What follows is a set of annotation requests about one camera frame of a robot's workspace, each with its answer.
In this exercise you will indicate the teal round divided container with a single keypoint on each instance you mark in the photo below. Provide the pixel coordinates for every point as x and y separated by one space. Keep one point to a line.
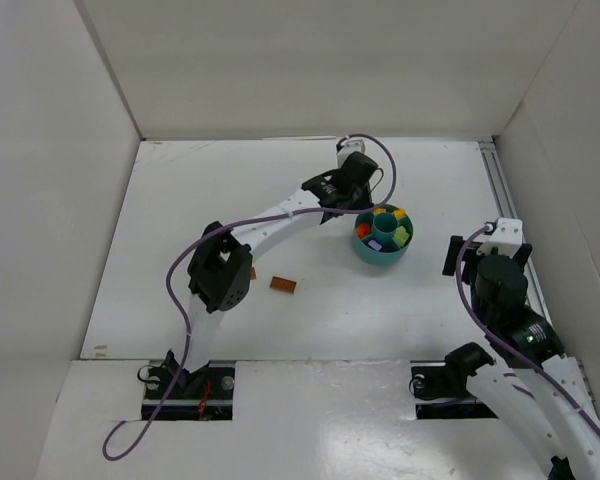
383 228

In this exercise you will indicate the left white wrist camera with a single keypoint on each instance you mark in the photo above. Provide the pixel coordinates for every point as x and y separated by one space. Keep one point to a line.
348 146

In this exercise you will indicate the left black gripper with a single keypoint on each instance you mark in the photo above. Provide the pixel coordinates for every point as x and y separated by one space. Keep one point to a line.
358 198

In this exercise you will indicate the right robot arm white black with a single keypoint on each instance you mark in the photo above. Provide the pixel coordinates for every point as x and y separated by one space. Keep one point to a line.
540 396

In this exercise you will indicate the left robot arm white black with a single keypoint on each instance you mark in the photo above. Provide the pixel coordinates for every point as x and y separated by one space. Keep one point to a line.
222 259

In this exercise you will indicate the light green lego brick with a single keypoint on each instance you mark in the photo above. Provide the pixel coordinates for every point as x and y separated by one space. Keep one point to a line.
401 237

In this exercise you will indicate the orange cone lego piece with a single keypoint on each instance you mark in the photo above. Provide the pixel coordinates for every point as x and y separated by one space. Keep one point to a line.
363 230

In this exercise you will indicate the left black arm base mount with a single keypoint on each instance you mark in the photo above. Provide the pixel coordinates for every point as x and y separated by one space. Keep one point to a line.
205 395

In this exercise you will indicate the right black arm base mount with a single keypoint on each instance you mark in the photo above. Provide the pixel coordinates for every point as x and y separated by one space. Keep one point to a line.
440 387

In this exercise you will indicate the aluminium rail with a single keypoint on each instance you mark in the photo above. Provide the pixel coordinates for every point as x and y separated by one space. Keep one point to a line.
506 208

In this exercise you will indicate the small lilac lego piece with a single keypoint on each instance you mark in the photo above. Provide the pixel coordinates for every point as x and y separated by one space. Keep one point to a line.
375 245

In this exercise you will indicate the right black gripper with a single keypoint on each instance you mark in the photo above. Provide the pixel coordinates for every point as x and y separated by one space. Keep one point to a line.
453 256

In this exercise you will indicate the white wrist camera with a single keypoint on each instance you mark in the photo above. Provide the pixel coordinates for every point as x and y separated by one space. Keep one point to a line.
505 238
348 146

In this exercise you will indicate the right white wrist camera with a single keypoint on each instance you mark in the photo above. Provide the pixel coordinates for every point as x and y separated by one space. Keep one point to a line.
505 238

